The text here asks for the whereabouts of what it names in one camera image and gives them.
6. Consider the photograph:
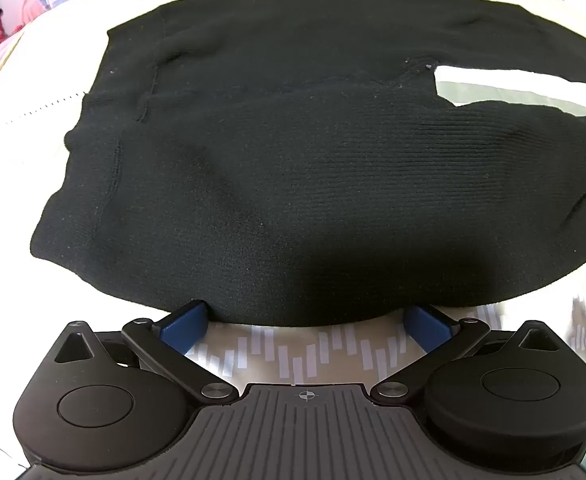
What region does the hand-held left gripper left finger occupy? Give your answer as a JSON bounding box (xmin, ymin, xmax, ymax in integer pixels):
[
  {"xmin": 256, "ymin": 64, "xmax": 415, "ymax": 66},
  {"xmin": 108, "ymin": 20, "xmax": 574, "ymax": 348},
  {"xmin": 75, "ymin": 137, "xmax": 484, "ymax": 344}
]
[{"xmin": 53, "ymin": 300, "xmax": 239, "ymax": 406}]

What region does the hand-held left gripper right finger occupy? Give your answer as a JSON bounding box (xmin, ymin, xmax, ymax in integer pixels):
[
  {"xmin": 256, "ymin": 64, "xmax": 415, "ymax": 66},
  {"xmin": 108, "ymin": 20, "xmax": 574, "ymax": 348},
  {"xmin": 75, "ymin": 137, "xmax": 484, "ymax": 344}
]
[{"xmin": 370, "ymin": 304, "xmax": 563, "ymax": 406}]

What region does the white patterned bed sheet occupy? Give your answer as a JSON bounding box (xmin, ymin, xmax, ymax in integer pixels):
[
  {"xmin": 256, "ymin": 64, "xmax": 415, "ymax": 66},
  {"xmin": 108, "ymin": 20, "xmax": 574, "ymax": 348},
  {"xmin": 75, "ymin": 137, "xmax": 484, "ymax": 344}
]
[{"xmin": 193, "ymin": 290, "xmax": 586, "ymax": 480}]

